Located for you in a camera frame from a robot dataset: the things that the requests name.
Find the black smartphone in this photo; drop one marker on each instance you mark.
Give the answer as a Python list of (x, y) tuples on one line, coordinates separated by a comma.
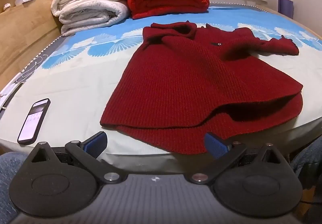
[(34, 121)]

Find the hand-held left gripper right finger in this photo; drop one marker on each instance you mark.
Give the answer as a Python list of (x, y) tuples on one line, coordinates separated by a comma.
[(214, 144)]

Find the dark red knitted dress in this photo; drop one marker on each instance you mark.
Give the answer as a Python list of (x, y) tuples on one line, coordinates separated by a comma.
[(188, 83)]

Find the person's left leg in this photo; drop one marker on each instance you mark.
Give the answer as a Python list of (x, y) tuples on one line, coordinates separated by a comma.
[(10, 183)]

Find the person's leg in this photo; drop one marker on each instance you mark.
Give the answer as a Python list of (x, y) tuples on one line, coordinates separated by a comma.
[(308, 158), (10, 183)]

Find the grey mattress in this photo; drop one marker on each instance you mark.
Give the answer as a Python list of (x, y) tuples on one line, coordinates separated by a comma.
[(42, 50)]

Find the wooden bed frame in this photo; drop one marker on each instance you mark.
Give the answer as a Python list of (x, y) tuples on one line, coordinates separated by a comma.
[(22, 30)]

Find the purple box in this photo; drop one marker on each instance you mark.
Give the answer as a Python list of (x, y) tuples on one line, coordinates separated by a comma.
[(286, 7)]

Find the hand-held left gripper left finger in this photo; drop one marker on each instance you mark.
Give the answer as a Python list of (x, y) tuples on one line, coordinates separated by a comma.
[(96, 144)]

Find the person's right leg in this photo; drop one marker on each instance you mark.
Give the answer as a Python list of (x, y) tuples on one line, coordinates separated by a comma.
[(308, 158)]

